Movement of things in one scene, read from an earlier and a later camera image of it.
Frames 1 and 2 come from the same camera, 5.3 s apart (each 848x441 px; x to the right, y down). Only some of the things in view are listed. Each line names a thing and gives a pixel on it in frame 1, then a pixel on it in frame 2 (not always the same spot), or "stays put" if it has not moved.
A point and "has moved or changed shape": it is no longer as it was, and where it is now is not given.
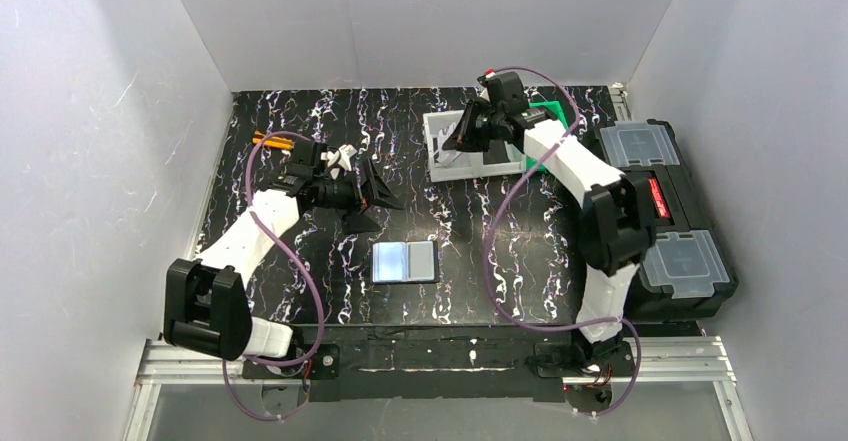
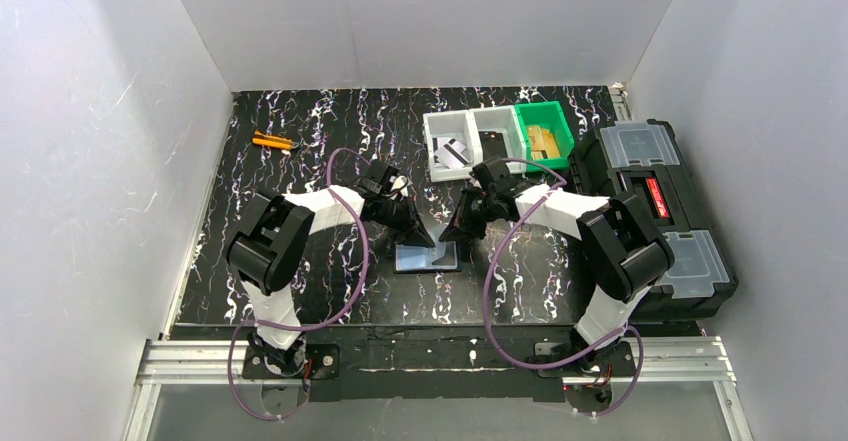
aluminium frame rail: x=663 y=360 stays put
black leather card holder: x=404 y=262 has moved or changed shape
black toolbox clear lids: x=686 y=275 stays put
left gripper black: x=361 y=192 → x=399 y=211
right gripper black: x=477 y=123 → x=474 y=209
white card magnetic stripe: x=436 y=143 stays put
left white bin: x=468 y=166 stays put
